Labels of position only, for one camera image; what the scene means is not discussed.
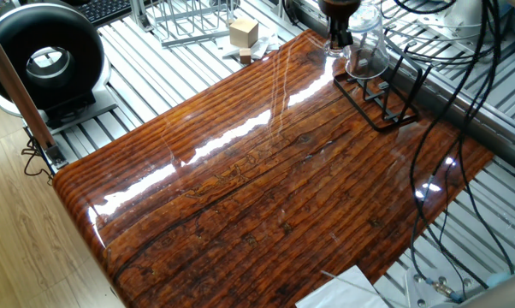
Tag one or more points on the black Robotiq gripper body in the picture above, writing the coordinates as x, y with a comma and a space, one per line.
339, 8

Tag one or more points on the small wooden block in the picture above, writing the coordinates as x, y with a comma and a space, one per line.
245, 56

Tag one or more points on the large wooden block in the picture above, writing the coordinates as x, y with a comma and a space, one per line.
243, 32

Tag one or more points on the clear glass cup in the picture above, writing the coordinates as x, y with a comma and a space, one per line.
366, 55

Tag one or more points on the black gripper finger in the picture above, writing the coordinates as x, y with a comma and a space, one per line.
335, 34
346, 33

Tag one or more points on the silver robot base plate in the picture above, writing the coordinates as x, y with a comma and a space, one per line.
416, 291

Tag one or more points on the black keyboard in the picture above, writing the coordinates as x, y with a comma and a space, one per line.
105, 10

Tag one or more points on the brown frame post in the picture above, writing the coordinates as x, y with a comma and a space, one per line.
13, 85

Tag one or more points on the white paper sheet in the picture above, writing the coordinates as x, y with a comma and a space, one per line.
343, 293

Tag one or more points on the wood grain table mat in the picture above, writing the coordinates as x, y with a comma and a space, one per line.
240, 192

